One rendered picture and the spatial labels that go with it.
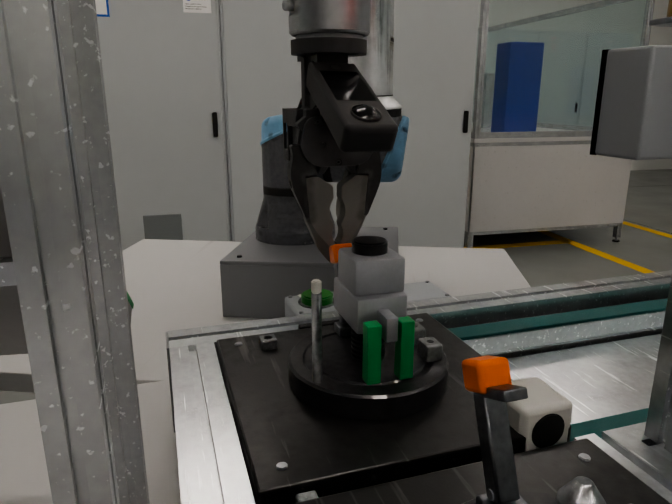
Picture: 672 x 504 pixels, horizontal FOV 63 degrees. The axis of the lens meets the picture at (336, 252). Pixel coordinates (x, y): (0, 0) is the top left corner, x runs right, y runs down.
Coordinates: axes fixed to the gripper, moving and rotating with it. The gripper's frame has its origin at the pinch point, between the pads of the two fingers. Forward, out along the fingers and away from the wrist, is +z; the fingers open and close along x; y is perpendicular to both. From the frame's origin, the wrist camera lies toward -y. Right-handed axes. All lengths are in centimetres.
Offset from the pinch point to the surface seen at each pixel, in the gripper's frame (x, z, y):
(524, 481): -4.6, 8.9, -25.5
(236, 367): 10.9, 9.0, -4.1
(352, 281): 2.2, -0.8, -11.1
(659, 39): -765, -98, 690
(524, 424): -7.7, 8.1, -21.1
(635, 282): -45.8, 10.1, 6.1
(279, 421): 9.0, 8.9, -13.9
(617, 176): -346, 51, 314
